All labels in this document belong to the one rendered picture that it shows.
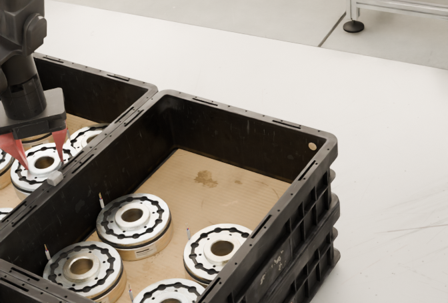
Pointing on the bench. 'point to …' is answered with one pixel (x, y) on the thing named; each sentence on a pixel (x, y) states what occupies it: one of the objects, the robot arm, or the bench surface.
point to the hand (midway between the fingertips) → (43, 159)
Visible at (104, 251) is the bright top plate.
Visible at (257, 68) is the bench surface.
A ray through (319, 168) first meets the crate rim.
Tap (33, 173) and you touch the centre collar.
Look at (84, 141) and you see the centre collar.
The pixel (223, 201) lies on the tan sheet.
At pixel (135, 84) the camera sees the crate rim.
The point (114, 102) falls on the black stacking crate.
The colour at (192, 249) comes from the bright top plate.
